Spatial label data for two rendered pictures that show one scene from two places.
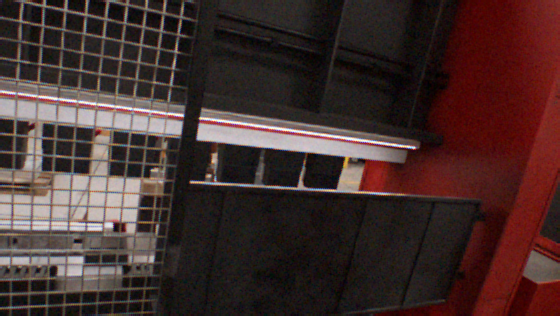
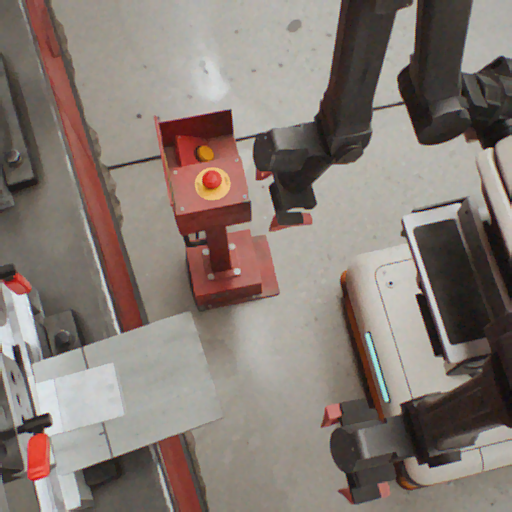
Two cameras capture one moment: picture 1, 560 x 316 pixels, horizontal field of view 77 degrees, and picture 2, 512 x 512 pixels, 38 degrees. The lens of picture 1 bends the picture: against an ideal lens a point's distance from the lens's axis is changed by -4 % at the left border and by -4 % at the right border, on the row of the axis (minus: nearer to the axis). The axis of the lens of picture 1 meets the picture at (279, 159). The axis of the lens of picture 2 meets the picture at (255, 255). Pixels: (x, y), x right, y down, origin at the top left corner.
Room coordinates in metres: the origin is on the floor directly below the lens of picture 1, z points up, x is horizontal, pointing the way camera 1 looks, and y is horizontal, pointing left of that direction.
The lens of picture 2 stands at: (1.77, 0.11, 2.17)
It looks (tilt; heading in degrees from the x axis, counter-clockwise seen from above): 72 degrees down; 99
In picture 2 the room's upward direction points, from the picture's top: 2 degrees counter-clockwise
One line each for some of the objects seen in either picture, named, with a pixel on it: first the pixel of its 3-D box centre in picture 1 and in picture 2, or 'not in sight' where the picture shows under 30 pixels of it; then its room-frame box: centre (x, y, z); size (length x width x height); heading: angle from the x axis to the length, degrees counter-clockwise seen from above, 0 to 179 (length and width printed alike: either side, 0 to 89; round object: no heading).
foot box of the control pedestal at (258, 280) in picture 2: not in sight; (232, 266); (1.60, 0.76, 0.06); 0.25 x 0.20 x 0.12; 19
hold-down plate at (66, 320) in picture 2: not in sight; (81, 394); (1.44, 0.25, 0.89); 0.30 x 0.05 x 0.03; 117
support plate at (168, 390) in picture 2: not in sight; (127, 390); (1.54, 0.25, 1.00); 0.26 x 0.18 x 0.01; 27
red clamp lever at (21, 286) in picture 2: not in sight; (9, 281); (1.39, 0.35, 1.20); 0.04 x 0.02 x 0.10; 27
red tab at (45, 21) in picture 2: not in sight; (46, 24); (1.09, 1.17, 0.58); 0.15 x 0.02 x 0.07; 117
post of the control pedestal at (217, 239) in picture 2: not in sight; (215, 230); (1.57, 0.75, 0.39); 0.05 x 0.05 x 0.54; 19
